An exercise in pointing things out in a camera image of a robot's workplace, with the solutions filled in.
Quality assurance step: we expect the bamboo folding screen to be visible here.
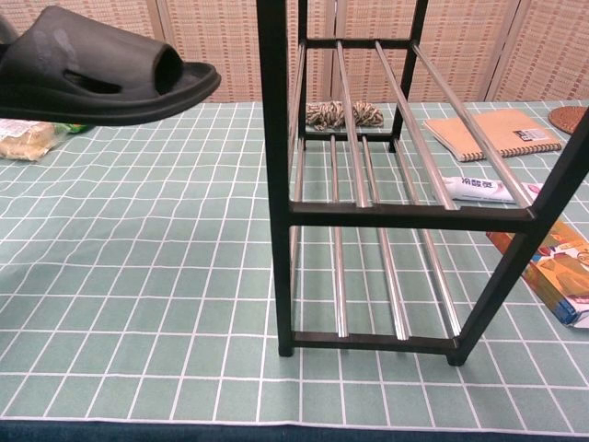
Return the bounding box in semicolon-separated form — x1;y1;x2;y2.
0;0;589;105

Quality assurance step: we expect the white toothpaste tube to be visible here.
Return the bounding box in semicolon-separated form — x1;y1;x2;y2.
432;176;545;205

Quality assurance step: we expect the kraft spiral notebook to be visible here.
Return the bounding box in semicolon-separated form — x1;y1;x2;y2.
422;111;564;163

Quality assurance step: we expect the orange snack box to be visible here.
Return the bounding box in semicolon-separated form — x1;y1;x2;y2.
486;220;589;330

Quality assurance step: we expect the green grid tablecloth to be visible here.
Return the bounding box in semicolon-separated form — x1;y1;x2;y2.
0;99;589;427

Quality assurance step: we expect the brown woven round coaster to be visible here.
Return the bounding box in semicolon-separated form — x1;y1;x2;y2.
548;105;589;137

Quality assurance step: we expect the green snack packet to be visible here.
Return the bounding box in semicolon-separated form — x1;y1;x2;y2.
53;121;92;135

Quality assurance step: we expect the beige brown rope bundle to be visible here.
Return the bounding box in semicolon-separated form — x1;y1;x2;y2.
306;99;385;131

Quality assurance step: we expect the black rubber slipper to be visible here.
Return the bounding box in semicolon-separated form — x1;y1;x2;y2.
0;5;223;126

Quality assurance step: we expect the black chrome shoe rack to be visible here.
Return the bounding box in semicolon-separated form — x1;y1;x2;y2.
256;0;589;367

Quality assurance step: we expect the clear bread packet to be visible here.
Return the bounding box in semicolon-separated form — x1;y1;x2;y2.
0;117;62;162

